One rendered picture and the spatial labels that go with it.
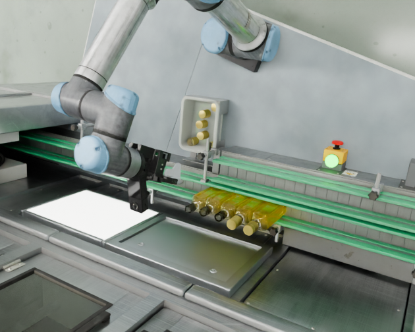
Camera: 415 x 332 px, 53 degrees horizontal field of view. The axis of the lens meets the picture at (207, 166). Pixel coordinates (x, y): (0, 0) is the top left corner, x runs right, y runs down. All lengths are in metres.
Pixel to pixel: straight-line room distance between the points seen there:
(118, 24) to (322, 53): 0.79
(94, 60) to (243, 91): 0.80
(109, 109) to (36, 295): 0.62
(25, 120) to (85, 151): 1.11
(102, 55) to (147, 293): 0.66
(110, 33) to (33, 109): 1.03
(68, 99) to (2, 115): 0.95
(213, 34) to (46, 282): 0.94
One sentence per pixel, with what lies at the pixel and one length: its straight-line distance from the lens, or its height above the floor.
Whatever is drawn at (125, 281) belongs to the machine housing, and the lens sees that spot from 1.30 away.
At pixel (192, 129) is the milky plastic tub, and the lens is 1.79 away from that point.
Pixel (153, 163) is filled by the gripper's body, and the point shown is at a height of 1.46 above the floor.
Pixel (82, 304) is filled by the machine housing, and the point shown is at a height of 1.56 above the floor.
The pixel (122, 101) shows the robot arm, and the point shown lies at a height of 1.60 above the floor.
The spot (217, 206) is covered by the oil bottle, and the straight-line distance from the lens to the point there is 1.43.
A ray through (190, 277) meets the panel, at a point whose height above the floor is 1.32.
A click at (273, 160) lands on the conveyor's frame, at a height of 0.86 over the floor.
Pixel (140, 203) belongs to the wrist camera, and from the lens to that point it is 1.06.
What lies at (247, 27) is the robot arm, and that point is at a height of 1.12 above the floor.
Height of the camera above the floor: 2.28
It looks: 58 degrees down
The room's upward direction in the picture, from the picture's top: 112 degrees counter-clockwise
